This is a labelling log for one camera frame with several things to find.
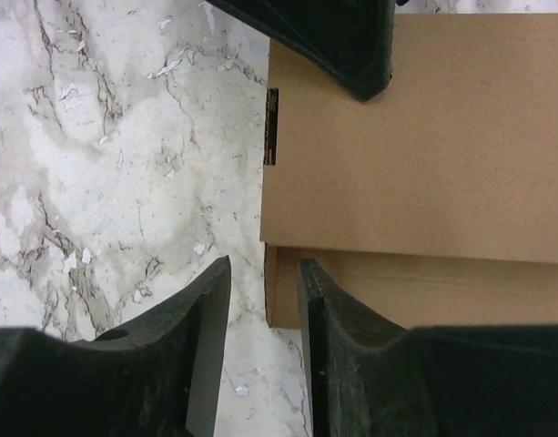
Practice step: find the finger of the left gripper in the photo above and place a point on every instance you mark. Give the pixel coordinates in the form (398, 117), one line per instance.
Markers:
(351, 40)

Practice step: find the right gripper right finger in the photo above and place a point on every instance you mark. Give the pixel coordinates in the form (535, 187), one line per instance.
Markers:
(368, 376)

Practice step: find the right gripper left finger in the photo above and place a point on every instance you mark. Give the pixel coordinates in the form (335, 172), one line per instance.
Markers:
(155, 375)

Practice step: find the cardboard box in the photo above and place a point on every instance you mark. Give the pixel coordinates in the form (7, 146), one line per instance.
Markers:
(437, 201)

